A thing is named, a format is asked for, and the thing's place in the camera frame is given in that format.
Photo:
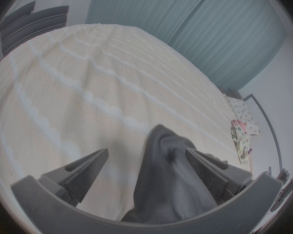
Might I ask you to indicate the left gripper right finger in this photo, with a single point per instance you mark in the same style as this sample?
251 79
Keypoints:
217 179

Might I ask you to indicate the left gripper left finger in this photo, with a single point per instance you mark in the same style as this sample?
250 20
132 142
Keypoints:
80 174

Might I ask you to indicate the black T-shirt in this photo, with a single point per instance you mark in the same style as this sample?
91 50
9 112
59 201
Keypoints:
166 191

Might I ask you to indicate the bed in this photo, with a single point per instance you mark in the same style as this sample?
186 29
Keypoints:
88 94

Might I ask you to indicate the purple garment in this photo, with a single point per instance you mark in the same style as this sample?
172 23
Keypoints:
249 151

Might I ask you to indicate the white printed garment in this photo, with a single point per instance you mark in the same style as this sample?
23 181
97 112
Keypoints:
240 142

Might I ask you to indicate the white printed pillow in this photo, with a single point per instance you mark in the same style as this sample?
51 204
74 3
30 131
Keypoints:
244 113

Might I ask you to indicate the grey white bedside table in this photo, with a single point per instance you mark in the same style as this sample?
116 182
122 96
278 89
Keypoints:
230 92

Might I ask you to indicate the blue-green curtain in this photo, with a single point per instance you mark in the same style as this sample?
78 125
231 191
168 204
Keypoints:
234 45
136 6

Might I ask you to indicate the black chest of drawers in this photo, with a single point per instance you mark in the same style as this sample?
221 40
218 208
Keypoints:
36 25

